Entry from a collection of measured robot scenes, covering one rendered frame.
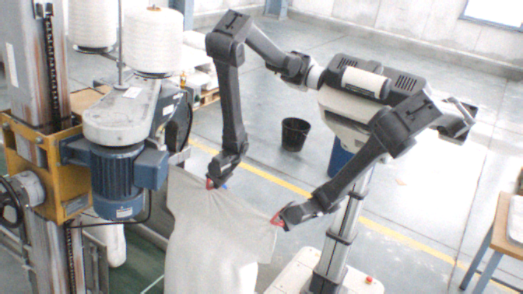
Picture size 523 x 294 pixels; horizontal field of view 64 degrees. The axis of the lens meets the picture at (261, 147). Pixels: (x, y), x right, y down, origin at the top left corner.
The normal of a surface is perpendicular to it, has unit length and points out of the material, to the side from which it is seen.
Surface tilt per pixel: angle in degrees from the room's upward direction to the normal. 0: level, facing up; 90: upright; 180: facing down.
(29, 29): 90
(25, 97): 90
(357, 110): 40
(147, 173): 90
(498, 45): 90
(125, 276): 0
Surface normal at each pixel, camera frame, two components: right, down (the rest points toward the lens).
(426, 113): -0.29, -0.21
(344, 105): -0.22, -0.44
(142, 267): 0.15, -0.87
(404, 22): -0.52, 0.34
